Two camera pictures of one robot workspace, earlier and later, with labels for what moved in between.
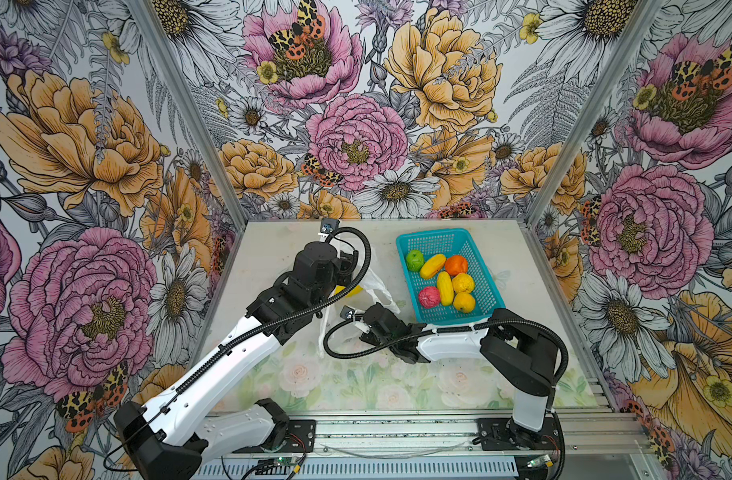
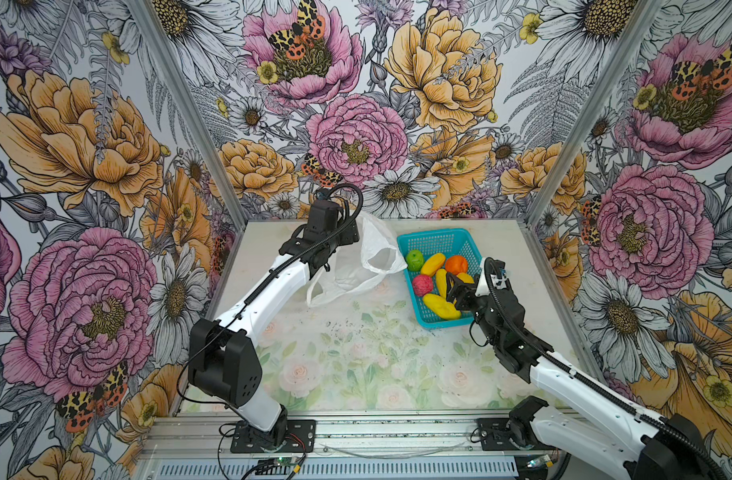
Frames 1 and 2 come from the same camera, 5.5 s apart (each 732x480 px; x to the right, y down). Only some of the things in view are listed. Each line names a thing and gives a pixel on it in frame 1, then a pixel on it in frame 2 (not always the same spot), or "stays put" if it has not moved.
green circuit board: [286, 461] stays put
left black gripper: [346, 267] → [353, 238]
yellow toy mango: [445, 288] stays put
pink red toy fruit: [429, 297] → [422, 285]
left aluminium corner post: [192, 111] stays put
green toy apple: [414, 260] stays put
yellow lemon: [463, 283] stays put
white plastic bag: [350, 290] → [357, 266]
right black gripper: [367, 337] → [468, 290]
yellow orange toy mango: [432, 266] stays put
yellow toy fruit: [338, 289] → [441, 307]
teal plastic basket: [450, 242] stays put
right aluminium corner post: [650, 14] stays put
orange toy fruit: [456, 265] stays put
